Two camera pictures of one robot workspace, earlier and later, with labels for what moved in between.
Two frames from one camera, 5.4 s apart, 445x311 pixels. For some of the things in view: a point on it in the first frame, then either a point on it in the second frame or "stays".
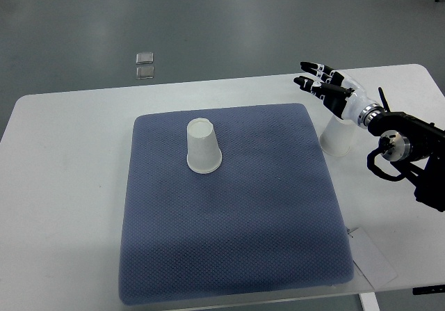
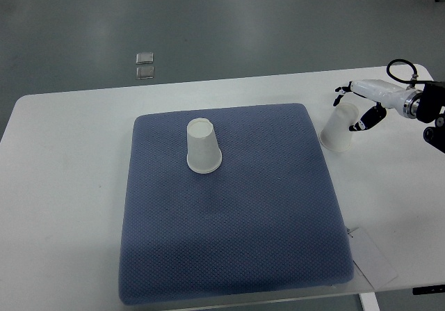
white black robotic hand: x=340 y=93 to x=390 y=96
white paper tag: x=370 y=261 stays
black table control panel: x=428 y=289 stays
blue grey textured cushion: x=265 y=225 stays
